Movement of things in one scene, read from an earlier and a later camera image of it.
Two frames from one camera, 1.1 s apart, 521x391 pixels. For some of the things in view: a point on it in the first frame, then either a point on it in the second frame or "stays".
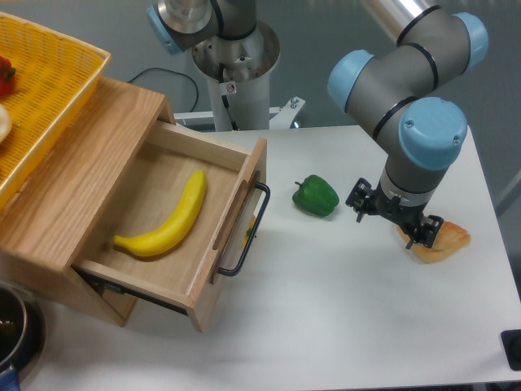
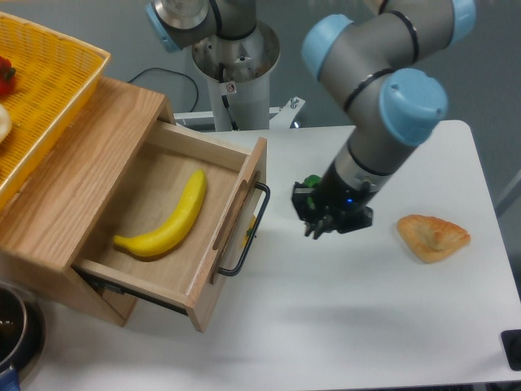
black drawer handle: (253, 235) stays
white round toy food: (6, 125) stays
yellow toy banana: (169, 234) stays
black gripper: (393, 209) -> (345, 195)
